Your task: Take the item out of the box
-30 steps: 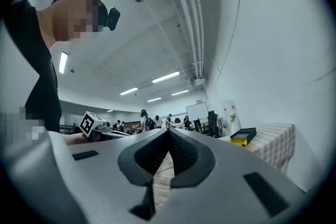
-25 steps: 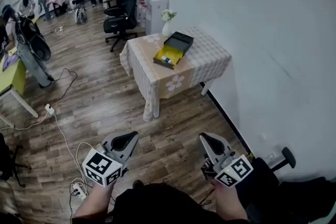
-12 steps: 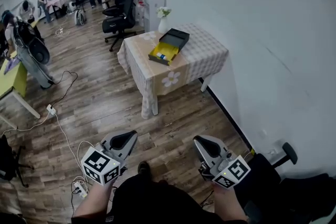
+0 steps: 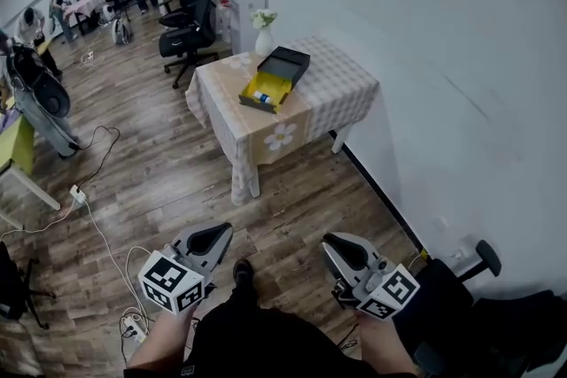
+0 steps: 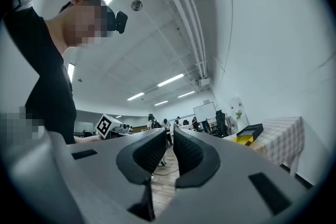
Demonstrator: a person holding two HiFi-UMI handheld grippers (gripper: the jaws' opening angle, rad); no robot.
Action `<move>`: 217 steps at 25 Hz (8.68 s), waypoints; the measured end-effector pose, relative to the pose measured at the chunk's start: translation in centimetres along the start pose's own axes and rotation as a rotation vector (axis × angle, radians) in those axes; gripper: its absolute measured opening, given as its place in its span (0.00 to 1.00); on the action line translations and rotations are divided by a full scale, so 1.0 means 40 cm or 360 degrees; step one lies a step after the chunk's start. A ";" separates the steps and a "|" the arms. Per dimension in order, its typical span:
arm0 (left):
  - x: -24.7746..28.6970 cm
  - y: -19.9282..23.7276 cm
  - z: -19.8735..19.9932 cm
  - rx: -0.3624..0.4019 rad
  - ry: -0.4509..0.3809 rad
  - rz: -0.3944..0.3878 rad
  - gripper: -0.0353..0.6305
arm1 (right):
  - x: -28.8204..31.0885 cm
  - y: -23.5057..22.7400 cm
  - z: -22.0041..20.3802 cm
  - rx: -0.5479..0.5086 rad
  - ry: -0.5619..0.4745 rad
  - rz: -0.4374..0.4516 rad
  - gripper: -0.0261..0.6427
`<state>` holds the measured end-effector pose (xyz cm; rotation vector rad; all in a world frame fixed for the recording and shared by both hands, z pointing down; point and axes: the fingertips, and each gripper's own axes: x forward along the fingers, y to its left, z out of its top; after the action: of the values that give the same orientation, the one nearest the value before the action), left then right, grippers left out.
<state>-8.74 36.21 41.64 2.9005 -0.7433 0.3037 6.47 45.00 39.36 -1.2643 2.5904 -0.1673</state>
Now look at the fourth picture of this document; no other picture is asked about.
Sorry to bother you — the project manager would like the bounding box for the white water dispenser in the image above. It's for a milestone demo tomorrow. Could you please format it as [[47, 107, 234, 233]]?
[[228, 0, 271, 55]]

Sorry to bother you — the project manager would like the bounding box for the white table leg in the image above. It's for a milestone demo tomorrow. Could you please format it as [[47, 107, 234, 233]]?
[[330, 124, 354, 156]]

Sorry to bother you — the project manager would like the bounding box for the person's black clothing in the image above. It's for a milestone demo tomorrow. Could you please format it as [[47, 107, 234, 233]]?
[[122, 274, 420, 378]]

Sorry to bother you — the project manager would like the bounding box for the yellow box with black lid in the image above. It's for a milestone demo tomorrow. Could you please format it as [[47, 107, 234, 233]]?
[[238, 45, 312, 116]]

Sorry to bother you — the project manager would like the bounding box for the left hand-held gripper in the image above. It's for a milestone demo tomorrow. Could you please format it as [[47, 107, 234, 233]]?
[[137, 221, 234, 316]]

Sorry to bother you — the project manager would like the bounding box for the pink cloth table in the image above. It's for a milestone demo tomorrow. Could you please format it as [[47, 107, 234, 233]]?
[[63, 0, 108, 37]]

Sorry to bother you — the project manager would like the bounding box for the green desk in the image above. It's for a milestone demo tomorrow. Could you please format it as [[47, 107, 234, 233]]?
[[0, 110, 62, 232]]

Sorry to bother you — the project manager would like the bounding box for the person's right forearm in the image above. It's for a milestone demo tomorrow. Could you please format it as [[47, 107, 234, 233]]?
[[357, 313, 418, 377]]

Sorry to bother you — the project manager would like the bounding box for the person's black shoe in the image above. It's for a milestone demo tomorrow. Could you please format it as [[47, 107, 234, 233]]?
[[232, 258, 255, 289]]

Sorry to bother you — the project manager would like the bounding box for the black armrest chair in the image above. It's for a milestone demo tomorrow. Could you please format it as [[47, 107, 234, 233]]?
[[392, 239, 567, 378]]

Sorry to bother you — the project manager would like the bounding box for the white backpack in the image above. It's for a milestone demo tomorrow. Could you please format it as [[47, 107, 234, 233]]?
[[112, 18, 135, 46]]

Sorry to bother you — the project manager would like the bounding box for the black mesh office chair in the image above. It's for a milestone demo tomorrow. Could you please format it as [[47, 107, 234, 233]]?
[[158, 0, 221, 90]]

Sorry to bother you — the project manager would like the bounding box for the white power strip with plugs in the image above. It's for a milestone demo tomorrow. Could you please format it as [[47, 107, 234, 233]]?
[[118, 312, 148, 345]]

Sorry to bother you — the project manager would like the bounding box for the white vase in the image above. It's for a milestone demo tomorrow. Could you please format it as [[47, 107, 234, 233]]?
[[254, 27, 275, 58]]

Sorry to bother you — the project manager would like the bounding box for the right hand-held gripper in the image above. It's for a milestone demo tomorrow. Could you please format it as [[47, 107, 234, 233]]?
[[321, 232, 421, 321]]

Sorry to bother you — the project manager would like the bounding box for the white floor cable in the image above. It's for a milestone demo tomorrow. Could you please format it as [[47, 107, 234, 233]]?
[[0, 197, 154, 324]]

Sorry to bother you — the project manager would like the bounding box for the black floor cable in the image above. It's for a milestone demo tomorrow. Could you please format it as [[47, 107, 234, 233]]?
[[74, 125, 122, 192]]

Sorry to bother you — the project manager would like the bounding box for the black tripod stand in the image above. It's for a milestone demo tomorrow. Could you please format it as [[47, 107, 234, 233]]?
[[0, 240, 58, 331]]

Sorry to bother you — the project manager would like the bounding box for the beige checked flower tablecloth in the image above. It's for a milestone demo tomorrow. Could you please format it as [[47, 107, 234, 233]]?
[[184, 35, 381, 207]]

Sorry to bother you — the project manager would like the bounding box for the person's left forearm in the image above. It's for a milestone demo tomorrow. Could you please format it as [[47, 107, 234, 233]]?
[[126, 304, 200, 371]]

